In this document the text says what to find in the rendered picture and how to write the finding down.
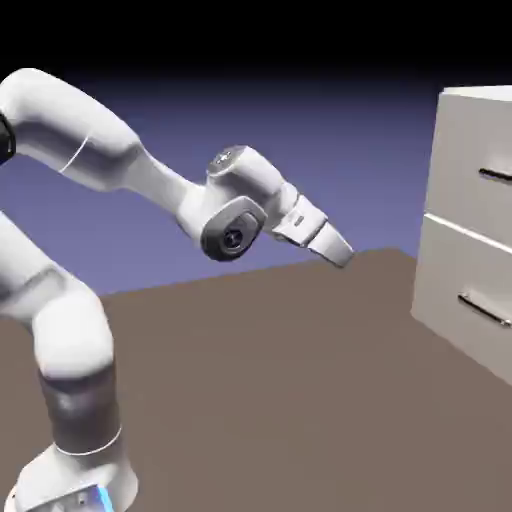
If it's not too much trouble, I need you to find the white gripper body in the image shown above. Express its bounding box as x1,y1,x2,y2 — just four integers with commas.
307,220,356,269

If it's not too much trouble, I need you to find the pale grey drawer front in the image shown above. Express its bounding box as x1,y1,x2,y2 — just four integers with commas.
411,214,512,386
424,92,512,246

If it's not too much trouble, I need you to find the dark metal drawer handle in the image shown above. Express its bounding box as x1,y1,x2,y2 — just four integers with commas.
457,292,512,328
478,167,512,183

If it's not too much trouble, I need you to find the pale grey cabinet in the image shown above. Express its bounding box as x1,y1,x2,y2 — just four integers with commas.
410,84,512,388

